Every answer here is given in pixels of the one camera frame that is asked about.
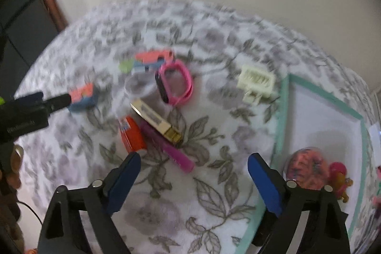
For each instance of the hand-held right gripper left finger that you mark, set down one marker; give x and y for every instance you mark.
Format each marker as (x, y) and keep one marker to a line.
(122, 182)

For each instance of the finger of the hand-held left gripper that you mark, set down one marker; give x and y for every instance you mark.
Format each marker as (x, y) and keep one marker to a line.
(29, 97)
(58, 102)

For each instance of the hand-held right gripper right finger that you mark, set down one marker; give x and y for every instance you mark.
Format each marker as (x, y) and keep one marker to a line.
(265, 179)

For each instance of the coral and blue toy car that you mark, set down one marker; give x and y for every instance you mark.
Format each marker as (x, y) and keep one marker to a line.
(82, 96)

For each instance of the round container of rubber bands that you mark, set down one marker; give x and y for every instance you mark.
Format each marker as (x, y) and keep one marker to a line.
(306, 166)

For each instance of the small orange box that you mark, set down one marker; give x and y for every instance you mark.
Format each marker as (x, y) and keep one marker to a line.
(132, 136)

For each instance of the magenta pen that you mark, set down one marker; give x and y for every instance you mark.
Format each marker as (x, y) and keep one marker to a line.
(175, 155)

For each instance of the gold and white lipstick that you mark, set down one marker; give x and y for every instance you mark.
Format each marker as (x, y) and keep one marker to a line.
(151, 117)

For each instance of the pink doll figure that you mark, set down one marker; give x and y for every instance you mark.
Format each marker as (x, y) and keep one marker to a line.
(337, 172)

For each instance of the small green plastic toy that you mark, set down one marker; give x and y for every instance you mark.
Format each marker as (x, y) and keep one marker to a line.
(126, 66)

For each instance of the teal cardboard box tray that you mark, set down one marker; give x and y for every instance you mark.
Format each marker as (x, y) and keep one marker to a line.
(327, 129)

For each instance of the pink smartwatch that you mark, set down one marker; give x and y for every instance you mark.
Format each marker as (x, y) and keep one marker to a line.
(186, 84)

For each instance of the person's left hand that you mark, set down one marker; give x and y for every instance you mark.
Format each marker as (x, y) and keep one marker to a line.
(15, 164)

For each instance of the grey floral blanket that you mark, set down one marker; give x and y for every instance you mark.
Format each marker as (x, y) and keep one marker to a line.
(208, 206)

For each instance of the brown pole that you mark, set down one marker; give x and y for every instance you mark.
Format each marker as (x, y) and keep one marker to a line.
(55, 11)

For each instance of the cream plastic clip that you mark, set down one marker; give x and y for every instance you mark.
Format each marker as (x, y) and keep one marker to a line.
(256, 80)

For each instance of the coral and blue toy gun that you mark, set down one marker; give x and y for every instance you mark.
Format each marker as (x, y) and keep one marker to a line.
(151, 57)

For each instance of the white power strip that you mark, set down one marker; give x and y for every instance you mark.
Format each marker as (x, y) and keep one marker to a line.
(374, 135)

